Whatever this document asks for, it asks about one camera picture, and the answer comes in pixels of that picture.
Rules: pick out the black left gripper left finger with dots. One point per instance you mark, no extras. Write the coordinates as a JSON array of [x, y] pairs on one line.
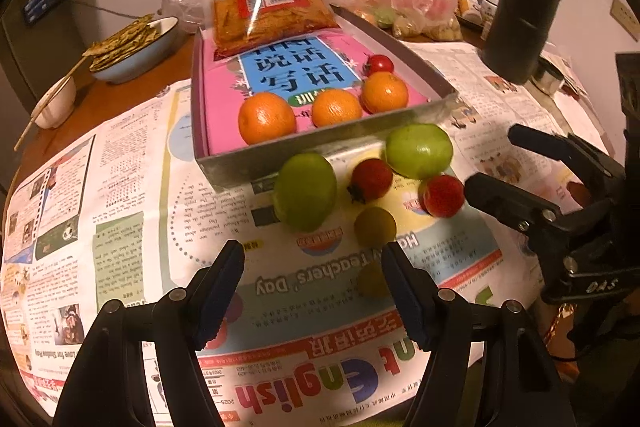
[[106, 384]]

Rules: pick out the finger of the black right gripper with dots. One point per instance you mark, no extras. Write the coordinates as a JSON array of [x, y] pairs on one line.
[[512, 206], [587, 162]]

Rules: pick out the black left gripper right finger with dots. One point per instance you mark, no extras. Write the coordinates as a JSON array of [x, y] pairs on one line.
[[486, 366]]

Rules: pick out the red cherry tomato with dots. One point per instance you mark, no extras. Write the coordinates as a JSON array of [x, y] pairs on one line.
[[371, 179], [378, 63], [441, 196]]

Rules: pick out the green mango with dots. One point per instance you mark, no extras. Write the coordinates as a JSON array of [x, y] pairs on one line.
[[418, 151], [305, 192]]

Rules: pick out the small brown-green fruit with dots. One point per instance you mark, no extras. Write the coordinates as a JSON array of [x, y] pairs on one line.
[[374, 228]]

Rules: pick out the orange tangerine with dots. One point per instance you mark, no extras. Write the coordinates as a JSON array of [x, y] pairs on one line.
[[264, 117], [382, 92], [334, 106]]

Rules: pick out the white medicine bottle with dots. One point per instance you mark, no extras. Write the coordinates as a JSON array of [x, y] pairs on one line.
[[488, 8]]

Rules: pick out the black thermos flask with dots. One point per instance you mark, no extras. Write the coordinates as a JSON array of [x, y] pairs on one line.
[[517, 36]]

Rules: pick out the English student newspaper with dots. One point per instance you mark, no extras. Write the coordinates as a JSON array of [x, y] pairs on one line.
[[125, 212]]

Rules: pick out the pink blue Chinese book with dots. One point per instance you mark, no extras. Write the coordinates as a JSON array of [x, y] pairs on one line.
[[296, 70]]

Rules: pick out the small white bowl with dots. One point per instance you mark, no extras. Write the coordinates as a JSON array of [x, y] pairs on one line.
[[59, 108]]

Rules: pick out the wooden chopsticks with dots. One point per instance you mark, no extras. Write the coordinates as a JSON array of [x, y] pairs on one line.
[[47, 98]]

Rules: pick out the blue bowl of flatbreads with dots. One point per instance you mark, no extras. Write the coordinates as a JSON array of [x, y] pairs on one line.
[[133, 50]]

